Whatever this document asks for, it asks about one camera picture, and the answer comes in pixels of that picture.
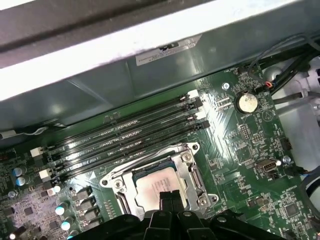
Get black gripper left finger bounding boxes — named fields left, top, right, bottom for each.
left=72, top=190, right=174, bottom=240

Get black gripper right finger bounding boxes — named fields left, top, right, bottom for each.
left=172, top=189, right=285, bottom=240

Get silver top CPU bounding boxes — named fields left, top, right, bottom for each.
left=132, top=164, right=191, bottom=217

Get metal socket cover frame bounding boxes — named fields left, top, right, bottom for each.
left=119, top=152, right=204, bottom=216

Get CPU socket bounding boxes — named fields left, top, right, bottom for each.
left=99, top=141, right=220, bottom=218

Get RAM slot black clips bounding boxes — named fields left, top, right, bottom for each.
left=34, top=97, right=203, bottom=167
left=43, top=119, right=210, bottom=192

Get RAM slot white clips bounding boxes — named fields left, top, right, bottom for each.
left=39, top=109, right=207, bottom=182
left=29, top=90, right=200, bottom=158

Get blue top capacitor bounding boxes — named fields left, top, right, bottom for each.
left=54, top=201, right=70, bottom=216
left=16, top=174, right=31, bottom=187
left=61, top=216, right=76, bottom=232
left=12, top=166, right=27, bottom=177

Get green motherboard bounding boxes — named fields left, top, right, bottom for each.
left=0, top=67, right=320, bottom=240

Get internal USB port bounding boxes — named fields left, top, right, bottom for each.
left=255, top=158, right=278, bottom=175

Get silver coin battery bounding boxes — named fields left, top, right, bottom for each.
left=234, top=91, right=258, bottom=113

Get black grey PC case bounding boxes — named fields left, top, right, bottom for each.
left=0, top=0, right=320, bottom=176

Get white case label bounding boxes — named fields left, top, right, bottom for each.
left=135, top=34, right=203, bottom=67

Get black cable bundle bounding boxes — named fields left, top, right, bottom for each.
left=268, top=42, right=320, bottom=103

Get thin grey cable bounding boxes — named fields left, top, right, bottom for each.
left=248, top=34, right=320, bottom=75

